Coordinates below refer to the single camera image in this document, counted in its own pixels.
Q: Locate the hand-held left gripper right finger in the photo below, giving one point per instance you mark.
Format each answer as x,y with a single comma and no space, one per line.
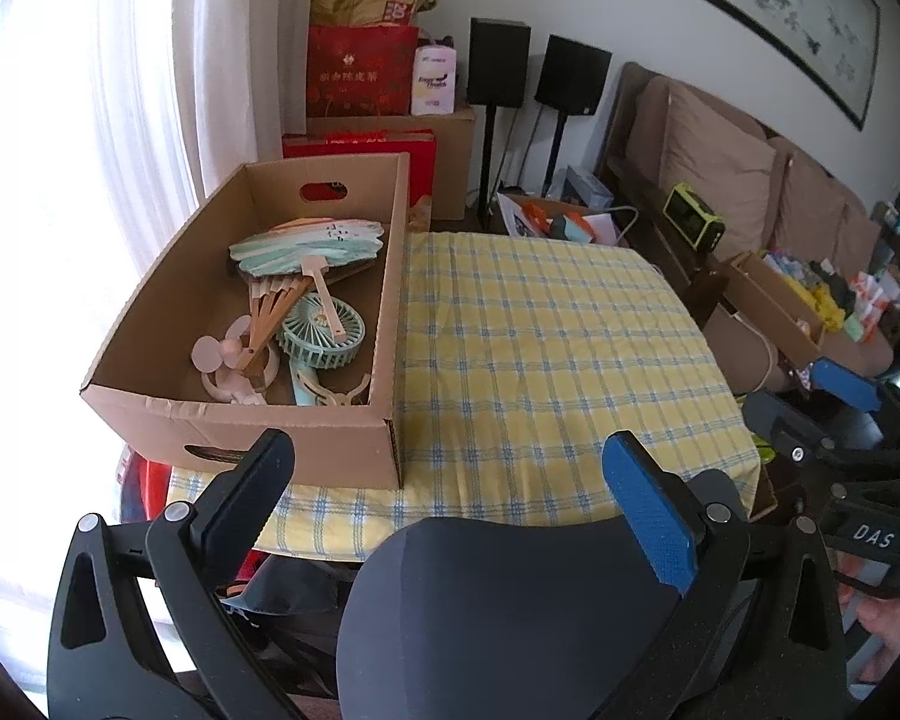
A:
649,510

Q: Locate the flat red gift box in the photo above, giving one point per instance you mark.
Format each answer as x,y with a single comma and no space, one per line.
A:
375,144

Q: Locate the brown wooden sofa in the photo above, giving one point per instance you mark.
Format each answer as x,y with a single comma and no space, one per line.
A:
619,139

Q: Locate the cream large clothes peg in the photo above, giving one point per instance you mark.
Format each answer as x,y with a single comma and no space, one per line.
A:
341,394

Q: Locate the grey box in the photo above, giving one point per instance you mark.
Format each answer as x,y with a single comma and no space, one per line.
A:
589,187

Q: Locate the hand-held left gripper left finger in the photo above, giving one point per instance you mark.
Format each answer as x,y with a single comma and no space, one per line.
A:
244,495

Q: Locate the brown crumpled paper bag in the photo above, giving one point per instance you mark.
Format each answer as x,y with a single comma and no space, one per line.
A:
367,4

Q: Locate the small cardboard tray box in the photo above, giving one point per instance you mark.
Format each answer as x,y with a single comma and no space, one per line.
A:
765,307

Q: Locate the person's right hand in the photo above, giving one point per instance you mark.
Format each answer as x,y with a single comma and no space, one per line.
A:
892,630

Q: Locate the yellow-green portable radio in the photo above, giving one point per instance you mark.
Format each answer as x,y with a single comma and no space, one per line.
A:
694,216

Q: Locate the mint handheld electric fan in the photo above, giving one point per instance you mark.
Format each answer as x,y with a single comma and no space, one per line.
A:
322,330

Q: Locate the small tan sofa cushion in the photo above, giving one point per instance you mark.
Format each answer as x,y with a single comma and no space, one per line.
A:
861,229

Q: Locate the white curtain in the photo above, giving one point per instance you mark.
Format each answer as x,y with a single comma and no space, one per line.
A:
217,90

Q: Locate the pink handheld electric fan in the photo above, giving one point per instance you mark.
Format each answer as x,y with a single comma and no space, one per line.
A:
225,352

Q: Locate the white floral folding fan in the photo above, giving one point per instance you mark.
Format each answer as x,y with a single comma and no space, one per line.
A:
270,307

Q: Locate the medium tan sofa cushion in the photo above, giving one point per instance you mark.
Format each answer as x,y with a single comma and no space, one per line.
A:
810,191

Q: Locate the red gift bag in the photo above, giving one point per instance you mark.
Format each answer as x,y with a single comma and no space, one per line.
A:
360,71

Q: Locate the black speaker stand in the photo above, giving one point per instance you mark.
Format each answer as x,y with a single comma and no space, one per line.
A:
489,165
553,157

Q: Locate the white tissue pack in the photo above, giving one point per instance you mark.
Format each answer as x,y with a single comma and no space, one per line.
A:
435,82

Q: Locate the large tan sofa cushion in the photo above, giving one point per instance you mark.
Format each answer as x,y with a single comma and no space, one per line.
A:
720,150

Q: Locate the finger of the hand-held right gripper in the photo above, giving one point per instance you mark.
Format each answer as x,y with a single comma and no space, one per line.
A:
870,536
844,386

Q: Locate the round teal wave hand fan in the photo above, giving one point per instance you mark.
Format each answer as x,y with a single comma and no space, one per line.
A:
300,247

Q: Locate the pile of colourful small packages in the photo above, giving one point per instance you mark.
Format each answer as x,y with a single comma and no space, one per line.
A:
862,292

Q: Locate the yellow plaid tablecloth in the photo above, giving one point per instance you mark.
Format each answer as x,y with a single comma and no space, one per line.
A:
540,360

